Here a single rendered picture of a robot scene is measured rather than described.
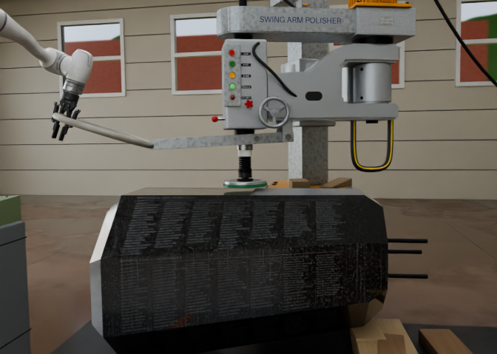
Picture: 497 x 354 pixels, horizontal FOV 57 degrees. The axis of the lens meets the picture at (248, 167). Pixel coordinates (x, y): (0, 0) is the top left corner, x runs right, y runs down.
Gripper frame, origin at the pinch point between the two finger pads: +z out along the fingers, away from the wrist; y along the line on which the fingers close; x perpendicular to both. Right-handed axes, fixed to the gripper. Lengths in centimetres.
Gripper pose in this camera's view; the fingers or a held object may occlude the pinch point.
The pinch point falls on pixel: (58, 132)
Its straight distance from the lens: 241.7
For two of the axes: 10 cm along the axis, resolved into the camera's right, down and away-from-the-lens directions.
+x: 1.2, 0.2, 9.9
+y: 9.4, 3.2, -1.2
